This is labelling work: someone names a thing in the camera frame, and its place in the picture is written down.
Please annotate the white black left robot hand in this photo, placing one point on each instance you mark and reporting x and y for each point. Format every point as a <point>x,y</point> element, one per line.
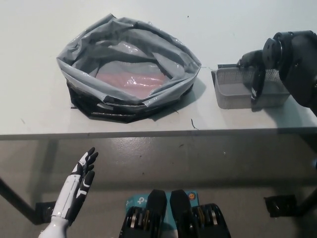
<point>71,188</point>

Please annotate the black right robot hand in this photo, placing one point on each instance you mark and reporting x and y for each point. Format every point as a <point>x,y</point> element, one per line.
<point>258,59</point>

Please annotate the small grey rectangular mesh basket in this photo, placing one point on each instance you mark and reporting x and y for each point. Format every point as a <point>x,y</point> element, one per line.
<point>230,89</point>

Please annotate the teal TP-Link box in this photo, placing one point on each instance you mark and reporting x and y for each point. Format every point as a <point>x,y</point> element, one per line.
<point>136,202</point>

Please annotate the grey black plastic bag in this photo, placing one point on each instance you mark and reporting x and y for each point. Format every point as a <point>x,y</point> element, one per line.
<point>81,74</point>

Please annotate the pink flat package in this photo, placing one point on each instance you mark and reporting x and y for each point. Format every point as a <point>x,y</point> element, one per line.
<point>131,81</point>

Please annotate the black slanted table leg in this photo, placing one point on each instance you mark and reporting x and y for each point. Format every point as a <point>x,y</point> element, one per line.
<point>17,198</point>

